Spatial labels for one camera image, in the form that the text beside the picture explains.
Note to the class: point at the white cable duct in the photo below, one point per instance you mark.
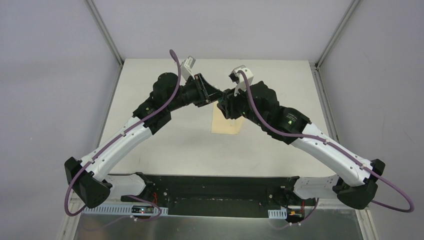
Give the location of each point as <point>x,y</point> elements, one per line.
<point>127,209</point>
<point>277,213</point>

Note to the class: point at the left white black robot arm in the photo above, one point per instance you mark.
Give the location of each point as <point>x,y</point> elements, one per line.
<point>90,176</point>

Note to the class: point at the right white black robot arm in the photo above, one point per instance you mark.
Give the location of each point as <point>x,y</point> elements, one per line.
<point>351,184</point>

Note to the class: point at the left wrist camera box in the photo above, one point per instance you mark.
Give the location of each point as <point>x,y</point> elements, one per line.
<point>186,67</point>

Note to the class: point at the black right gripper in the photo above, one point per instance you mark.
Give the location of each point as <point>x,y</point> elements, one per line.
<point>227,104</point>

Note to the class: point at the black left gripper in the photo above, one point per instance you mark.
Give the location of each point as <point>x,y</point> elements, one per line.
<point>202,90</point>

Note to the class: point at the right white cable duct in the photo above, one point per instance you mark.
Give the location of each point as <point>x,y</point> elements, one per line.
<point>277,213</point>

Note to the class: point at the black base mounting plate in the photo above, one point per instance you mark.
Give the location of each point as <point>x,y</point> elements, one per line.
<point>221,196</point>

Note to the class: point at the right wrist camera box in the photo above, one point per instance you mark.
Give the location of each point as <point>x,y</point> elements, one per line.
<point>239,75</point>

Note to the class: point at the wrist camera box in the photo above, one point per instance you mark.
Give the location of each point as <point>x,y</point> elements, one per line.
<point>239,75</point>
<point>186,67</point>

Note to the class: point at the left white cable duct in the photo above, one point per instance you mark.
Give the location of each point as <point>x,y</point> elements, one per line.
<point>127,209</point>

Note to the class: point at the cream paper envelope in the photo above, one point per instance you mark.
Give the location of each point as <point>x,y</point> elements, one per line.
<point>221,125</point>

